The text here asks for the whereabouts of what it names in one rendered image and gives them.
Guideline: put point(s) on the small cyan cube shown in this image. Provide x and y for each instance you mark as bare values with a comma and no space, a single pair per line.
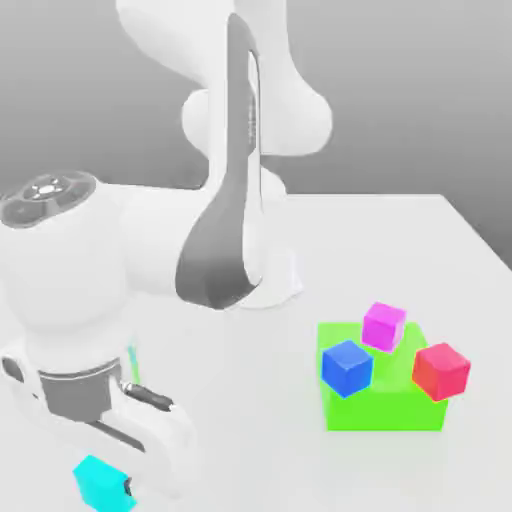
100,484

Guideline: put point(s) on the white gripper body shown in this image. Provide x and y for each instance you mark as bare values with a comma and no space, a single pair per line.
168,444

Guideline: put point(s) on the large green box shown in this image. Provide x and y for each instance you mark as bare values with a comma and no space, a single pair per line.
384,412

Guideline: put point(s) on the small blue cube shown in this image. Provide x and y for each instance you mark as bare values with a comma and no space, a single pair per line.
346,370

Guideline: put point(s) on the small magenta cube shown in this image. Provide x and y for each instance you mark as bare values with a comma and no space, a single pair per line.
382,326

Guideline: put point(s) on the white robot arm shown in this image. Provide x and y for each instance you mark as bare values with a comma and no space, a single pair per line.
80,280

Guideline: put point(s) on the small red cube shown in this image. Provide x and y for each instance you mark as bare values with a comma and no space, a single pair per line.
442,370

